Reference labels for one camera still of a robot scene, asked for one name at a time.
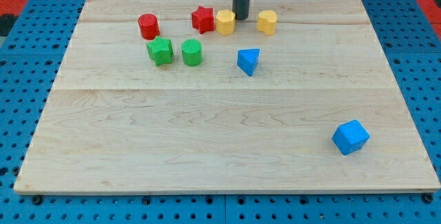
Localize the red star block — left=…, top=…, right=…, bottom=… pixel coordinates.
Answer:
left=192, top=6, right=214, bottom=34

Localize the blue triangle block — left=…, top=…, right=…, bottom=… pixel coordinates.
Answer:
left=237, top=48, right=260, bottom=77

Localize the yellow hexagon block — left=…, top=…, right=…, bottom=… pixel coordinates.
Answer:
left=215, top=9, right=236, bottom=36

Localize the light wooden board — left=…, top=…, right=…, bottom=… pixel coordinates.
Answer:
left=14, top=0, right=440, bottom=196

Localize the green star block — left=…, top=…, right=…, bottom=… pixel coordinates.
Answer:
left=146, top=36, right=174, bottom=66

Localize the red cylinder block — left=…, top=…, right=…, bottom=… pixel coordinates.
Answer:
left=138, top=13, right=160, bottom=40

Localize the blue cube block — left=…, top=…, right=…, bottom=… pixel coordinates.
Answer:
left=331, top=119, right=370, bottom=155

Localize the yellow heart block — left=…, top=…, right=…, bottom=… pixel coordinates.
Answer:
left=256, top=10, right=278, bottom=35

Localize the green cylinder block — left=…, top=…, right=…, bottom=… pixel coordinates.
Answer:
left=181, top=39, right=203, bottom=66

